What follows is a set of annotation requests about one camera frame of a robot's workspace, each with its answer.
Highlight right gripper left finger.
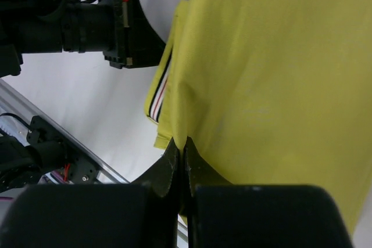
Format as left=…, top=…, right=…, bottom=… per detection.
left=1, top=141, right=179, bottom=247

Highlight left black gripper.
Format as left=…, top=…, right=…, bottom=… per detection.
left=100, top=0, right=166, bottom=69

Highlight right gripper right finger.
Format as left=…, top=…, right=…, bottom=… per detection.
left=183, top=139, right=352, bottom=247

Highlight yellow-green trousers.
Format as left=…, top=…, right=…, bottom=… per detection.
left=145, top=0, right=371, bottom=233

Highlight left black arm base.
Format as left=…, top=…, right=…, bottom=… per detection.
left=1, top=113, right=101, bottom=192

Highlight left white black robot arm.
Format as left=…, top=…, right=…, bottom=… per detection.
left=1, top=0, right=165, bottom=77

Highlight aluminium mounting rail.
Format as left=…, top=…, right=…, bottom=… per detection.
left=1, top=82, right=188, bottom=247

